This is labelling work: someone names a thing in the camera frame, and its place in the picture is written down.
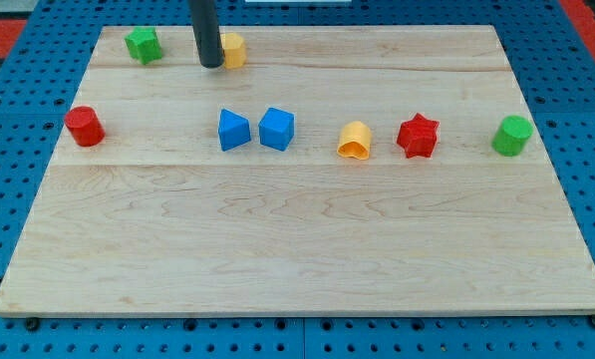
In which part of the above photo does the yellow hexagon block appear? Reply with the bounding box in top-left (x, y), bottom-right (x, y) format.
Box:
top-left (221, 32), bottom-right (247, 69)

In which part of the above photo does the light wooden board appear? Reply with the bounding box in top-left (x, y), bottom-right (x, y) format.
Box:
top-left (0, 25), bottom-right (595, 318)

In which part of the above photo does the blue cube block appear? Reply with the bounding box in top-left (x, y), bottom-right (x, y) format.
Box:
top-left (258, 108), bottom-right (295, 152)

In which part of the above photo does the blue triangle block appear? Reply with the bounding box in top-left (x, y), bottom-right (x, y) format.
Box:
top-left (218, 109), bottom-right (251, 152)

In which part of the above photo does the red star block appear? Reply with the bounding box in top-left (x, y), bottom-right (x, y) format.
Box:
top-left (396, 113), bottom-right (440, 159)

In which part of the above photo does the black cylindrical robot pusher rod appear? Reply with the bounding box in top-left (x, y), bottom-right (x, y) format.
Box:
top-left (187, 0), bottom-right (224, 69)

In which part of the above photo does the green cylinder block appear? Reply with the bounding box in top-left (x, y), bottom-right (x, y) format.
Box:
top-left (491, 115), bottom-right (533, 157)

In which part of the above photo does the red cylinder block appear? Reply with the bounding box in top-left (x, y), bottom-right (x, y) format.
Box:
top-left (64, 106), bottom-right (106, 147)

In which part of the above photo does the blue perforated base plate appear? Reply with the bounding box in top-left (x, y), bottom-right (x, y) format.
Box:
top-left (0, 0), bottom-right (595, 358)

